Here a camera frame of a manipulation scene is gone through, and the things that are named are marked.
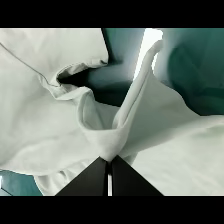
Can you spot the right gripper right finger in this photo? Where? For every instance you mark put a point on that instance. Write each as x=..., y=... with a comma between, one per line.
x=131, y=182

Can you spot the white T-shirt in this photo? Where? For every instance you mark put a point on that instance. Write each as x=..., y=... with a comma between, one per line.
x=50, y=126

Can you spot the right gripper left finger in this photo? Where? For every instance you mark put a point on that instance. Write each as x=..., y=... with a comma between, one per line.
x=88, y=181

